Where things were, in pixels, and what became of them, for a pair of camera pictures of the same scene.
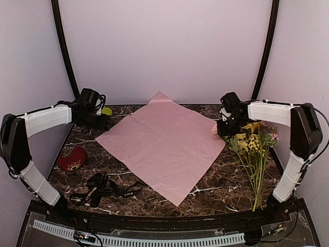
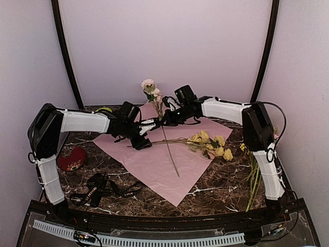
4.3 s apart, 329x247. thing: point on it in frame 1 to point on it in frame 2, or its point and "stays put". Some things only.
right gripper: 223,133 to 170,121
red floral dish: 72,159 stays put
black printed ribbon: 97,183 stays put
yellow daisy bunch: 240,143 to 202,142
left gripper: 104,125 to 142,143
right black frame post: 269,50 stays put
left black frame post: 61,35 stays put
